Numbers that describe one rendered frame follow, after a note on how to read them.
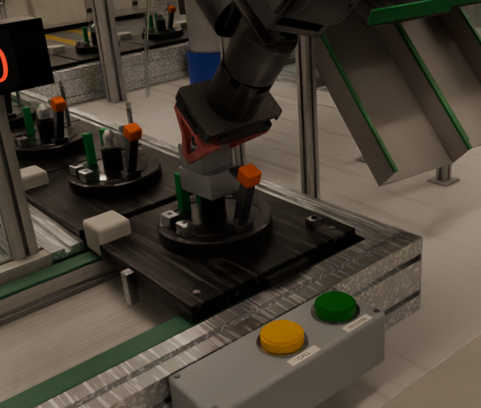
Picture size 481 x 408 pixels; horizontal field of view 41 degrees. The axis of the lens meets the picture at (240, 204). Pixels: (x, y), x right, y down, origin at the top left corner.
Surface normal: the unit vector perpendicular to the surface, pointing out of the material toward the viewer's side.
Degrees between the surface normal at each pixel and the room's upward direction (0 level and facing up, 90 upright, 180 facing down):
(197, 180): 90
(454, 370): 0
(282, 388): 90
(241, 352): 0
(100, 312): 0
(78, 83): 90
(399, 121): 45
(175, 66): 90
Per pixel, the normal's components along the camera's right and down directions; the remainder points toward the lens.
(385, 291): 0.62, 0.27
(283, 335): -0.08, -0.91
